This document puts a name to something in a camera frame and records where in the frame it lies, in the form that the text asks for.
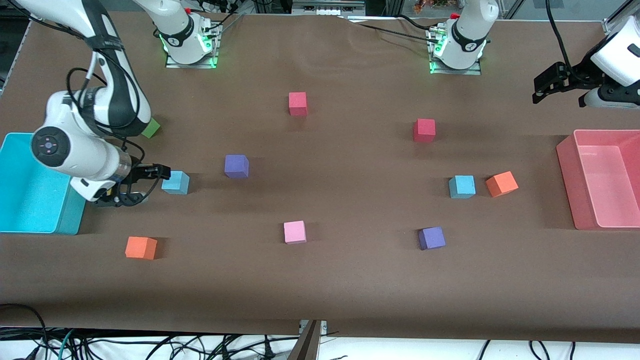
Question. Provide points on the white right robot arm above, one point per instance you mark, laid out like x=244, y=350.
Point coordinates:
x=115, y=90

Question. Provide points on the brown table cover sheet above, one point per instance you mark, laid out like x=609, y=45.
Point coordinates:
x=350, y=285

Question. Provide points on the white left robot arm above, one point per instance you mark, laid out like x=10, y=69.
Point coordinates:
x=467, y=35

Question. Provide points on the dark metal beam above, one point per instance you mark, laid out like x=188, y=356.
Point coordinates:
x=306, y=345

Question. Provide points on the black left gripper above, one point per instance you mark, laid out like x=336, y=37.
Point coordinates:
x=576, y=75

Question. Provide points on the orange foam block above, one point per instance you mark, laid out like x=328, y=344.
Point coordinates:
x=141, y=247
x=501, y=184

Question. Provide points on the pink plastic bin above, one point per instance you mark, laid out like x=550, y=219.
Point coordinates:
x=602, y=180

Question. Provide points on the light blue foam block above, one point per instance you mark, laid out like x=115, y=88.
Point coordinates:
x=462, y=186
x=176, y=183

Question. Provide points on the cyan plastic bin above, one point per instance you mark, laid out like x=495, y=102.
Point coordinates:
x=27, y=200

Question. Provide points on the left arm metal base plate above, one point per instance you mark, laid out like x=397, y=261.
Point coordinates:
x=475, y=70

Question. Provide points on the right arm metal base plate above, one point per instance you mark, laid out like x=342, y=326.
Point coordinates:
x=172, y=63

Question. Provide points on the metal bracket at table edge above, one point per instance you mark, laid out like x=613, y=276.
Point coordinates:
x=322, y=326

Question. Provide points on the pink foam block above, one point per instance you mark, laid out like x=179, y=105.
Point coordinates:
x=295, y=232

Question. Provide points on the green foam block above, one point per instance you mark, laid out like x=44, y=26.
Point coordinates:
x=151, y=129

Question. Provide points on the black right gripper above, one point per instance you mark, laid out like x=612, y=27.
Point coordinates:
x=138, y=174

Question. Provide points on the purple foam block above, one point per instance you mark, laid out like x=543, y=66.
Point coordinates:
x=432, y=238
x=236, y=166

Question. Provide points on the red foam block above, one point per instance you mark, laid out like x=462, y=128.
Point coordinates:
x=298, y=103
x=424, y=130

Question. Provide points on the aluminium frame profile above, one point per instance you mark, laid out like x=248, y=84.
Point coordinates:
x=617, y=17

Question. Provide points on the grey electronics box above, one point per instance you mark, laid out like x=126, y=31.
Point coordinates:
x=327, y=6

